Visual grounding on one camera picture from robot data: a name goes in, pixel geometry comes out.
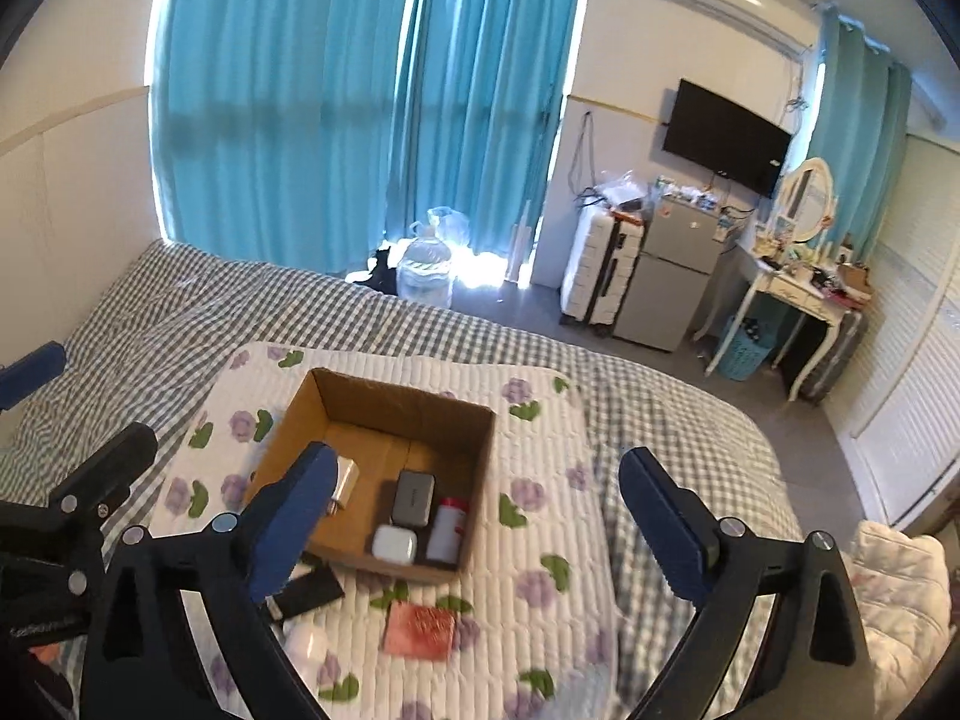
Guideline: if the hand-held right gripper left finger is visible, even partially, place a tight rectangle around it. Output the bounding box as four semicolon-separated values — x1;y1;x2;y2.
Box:
79;442;338;720

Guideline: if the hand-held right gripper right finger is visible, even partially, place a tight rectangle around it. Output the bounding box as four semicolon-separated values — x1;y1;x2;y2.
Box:
616;446;880;720

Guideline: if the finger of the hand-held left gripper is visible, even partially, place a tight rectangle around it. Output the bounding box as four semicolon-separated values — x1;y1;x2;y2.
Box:
0;422;160;595
0;341;67;410

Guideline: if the black rectangular device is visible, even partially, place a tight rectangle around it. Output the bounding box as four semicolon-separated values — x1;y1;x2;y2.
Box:
266;565;347;623

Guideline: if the brown cardboard box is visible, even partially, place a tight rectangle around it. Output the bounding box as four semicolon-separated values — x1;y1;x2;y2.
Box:
241;367;497;586

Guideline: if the white round object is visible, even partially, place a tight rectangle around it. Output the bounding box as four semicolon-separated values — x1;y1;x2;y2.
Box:
283;623;332;680

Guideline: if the red square card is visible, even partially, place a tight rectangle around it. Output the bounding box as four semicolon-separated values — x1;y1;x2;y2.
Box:
382;601;458;663

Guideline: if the white charger adapter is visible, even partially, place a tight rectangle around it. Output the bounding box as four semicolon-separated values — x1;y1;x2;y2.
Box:
328;454;362;516

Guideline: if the white earbuds case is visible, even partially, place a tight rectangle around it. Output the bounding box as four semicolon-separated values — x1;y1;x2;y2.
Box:
370;524;419;564

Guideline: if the grey rectangular case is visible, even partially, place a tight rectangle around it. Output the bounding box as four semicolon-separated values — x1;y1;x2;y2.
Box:
391;469;437;528

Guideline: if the floral quilted mat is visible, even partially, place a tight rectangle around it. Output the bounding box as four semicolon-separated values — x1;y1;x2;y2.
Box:
146;342;620;720

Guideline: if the white bottle with red cap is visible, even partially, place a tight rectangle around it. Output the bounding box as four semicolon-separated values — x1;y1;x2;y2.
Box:
425;496;470;568

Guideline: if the blue plastic basket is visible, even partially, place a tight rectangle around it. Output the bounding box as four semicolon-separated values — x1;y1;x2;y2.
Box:
712;314;778;380

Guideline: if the grey suitcase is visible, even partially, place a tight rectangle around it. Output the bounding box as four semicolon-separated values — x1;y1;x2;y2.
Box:
805;306;865;403

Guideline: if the silver small fridge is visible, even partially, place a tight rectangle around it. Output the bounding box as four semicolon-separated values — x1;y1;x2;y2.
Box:
610;193;725;353

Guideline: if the white puffy jacket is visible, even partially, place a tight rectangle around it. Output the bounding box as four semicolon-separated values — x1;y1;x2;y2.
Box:
846;520;955;720

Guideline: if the black object on floor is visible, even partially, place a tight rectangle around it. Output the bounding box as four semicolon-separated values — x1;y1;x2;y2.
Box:
344;244;399;294

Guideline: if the white suitcase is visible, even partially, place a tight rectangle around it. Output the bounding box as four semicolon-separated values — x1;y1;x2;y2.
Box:
560;202;647;332

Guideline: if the white dressing table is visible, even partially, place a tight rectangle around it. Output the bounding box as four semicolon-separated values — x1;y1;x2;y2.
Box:
690;236;872;403

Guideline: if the large clear water jug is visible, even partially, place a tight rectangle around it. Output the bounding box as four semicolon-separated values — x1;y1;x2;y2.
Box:
394;235;455;308

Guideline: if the white louvred wardrobe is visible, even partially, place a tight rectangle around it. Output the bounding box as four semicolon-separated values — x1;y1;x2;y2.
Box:
823;131;960;535

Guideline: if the clutter of cosmetics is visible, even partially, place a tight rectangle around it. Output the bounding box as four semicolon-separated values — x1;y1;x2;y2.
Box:
753;228;875;309

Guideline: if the white plastic bag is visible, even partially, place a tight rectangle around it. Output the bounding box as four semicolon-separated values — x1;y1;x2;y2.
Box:
408;205;471;246

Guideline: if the clear plastic bag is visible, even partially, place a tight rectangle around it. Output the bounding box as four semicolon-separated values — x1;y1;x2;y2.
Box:
576;171;662;215

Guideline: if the white oval mirror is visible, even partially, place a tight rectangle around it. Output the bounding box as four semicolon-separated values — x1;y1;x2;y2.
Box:
778;157;836;245

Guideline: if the wide blue curtain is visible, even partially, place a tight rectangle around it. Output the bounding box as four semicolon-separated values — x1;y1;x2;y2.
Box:
150;0;413;275
386;0;591;293

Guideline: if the narrow blue curtain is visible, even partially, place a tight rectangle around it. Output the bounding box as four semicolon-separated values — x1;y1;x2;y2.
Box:
805;6;914;271

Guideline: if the grey hanging cable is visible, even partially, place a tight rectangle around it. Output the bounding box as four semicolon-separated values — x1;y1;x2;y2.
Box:
572;108;599;197

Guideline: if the black wall television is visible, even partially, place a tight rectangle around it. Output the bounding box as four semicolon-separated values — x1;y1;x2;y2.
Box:
661;76;795;200

